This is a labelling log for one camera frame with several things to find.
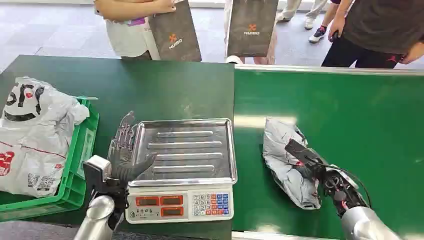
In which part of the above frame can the white parcel with black print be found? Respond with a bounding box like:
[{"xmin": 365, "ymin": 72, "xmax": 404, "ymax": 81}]
[{"xmin": 0, "ymin": 76, "xmax": 91, "ymax": 134}]

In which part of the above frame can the steel scale tray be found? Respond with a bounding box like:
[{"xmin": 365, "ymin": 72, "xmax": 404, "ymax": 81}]
[{"xmin": 128, "ymin": 118, "xmax": 239, "ymax": 188}]

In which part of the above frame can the dark paper bag upright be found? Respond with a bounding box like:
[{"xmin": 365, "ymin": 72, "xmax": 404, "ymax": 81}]
[{"xmin": 226, "ymin": 0, "xmax": 280, "ymax": 59}]

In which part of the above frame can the green conveyor belt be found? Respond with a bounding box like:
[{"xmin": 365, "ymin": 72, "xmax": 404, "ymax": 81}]
[{"xmin": 231, "ymin": 64, "xmax": 424, "ymax": 240}]

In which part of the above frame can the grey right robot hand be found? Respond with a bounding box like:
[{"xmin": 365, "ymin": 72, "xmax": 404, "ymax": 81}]
[{"xmin": 284, "ymin": 138, "xmax": 328, "ymax": 184}]

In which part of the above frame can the grey plastic parcel bag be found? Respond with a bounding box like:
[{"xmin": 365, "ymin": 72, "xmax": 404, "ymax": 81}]
[{"xmin": 262, "ymin": 117, "xmax": 322, "ymax": 211}]

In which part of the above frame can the person with dark sneaker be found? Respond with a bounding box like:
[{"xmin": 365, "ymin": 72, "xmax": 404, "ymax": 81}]
[{"xmin": 308, "ymin": 0, "xmax": 342, "ymax": 44}]

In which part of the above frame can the green plastic crate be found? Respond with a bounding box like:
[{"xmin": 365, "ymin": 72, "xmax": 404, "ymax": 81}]
[{"xmin": 0, "ymin": 96, "xmax": 101, "ymax": 222}]

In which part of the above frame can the dark paper bag tilted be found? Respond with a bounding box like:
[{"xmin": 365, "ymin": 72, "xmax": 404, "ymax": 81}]
[{"xmin": 148, "ymin": 0, "xmax": 203, "ymax": 63}]

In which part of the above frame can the person in dark shirt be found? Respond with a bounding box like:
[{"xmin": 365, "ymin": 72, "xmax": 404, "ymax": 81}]
[{"xmin": 320, "ymin": 0, "xmax": 424, "ymax": 70}]

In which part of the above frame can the white electronic weighing scale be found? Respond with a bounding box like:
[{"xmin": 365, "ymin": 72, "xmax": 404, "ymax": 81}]
[{"xmin": 125, "ymin": 182, "xmax": 235, "ymax": 225}]

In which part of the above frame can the person behind upright bag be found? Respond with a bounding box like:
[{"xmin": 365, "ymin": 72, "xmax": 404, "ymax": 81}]
[{"xmin": 223, "ymin": 0, "xmax": 280, "ymax": 66}]

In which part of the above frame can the person in white shirt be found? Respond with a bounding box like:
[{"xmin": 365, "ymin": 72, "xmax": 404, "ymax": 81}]
[{"xmin": 93, "ymin": 0, "xmax": 178, "ymax": 62}]

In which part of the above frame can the person in pale trousers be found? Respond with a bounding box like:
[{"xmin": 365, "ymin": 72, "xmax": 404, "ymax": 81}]
[{"xmin": 275, "ymin": 0, "xmax": 329, "ymax": 31}]

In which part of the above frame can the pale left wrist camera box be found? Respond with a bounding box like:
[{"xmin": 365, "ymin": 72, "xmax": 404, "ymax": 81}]
[{"xmin": 83, "ymin": 154, "xmax": 113, "ymax": 182}]

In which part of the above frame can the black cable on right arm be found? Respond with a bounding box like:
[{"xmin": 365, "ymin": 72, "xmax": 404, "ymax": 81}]
[{"xmin": 331, "ymin": 164, "xmax": 373, "ymax": 210}]

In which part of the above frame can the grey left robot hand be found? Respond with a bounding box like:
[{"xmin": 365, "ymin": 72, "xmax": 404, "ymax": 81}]
[{"xmin": 106, "ymin": 110, "xmax": 158, "ymax": 185}]

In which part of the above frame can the white parcel with red print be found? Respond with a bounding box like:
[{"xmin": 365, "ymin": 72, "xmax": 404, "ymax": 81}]
[{"xmin": 0, "ymin": 118, "xmax": 80, "ymax": 199}]

